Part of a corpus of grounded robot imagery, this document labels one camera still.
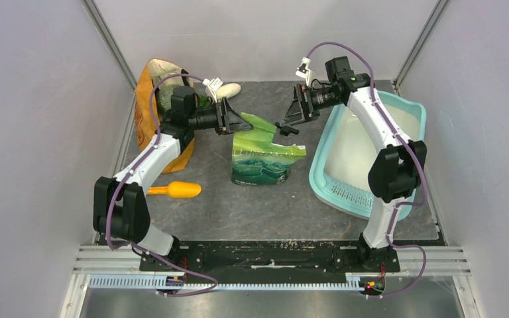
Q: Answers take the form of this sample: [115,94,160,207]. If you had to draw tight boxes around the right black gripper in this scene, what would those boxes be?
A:
[280,83,341,127]

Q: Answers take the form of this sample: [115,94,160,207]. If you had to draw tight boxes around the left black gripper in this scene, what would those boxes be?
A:
[188,97,253,136]

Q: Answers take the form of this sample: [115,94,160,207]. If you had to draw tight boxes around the green litter bag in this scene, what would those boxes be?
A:
[231,113,306,186]

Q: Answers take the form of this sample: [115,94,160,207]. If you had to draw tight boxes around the yellow plastic scoop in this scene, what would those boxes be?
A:
[146,181,202,199]

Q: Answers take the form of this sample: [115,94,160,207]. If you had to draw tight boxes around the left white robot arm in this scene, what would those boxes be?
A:
[93,86,253,271]

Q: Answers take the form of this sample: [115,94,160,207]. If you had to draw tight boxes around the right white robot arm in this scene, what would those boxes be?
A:
[276,56,427,271]

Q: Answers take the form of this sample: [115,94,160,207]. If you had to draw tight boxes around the teal litter box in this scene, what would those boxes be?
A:
[309,91,427,220]

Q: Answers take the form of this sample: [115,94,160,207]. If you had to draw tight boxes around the white oval toy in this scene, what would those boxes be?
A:
[216,83,241,100]

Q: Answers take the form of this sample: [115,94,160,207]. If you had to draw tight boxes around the green toy in bag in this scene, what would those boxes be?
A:
[155,85,176,117]

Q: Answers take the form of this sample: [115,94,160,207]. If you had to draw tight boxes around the brown paper grocery bag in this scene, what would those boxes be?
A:
[134,58,194,151]

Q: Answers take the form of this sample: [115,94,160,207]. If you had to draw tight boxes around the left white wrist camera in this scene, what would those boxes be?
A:
[202,78,223,101]

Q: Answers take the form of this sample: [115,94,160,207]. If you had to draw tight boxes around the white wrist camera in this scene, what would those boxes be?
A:
[296,57,315,87]
[202,78,223,101]

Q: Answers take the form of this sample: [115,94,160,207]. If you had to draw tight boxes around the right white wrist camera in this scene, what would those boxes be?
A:
[296,57,315,87]

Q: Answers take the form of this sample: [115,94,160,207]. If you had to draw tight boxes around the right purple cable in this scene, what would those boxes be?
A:
[306,41,427,299]

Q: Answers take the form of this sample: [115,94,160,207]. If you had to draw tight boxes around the purple cable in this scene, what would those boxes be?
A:
[306,41,427,299]
[105,74,219,298]

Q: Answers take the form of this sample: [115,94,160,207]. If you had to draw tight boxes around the slotted cable duct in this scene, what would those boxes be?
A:
[88,274,365,292]

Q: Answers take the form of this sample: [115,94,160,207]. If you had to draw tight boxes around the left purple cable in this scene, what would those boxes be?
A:
[105,74,219,298]

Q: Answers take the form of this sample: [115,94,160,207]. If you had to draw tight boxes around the aluminium frame post left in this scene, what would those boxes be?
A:
[81,0,137,89]

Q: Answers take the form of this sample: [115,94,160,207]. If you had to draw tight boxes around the aluminium frame post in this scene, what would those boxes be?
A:
[392,0,451,93]
[81,0,137,89]

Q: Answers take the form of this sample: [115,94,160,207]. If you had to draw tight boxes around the aluminium frame post right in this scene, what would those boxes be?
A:
[392,0,451,93]

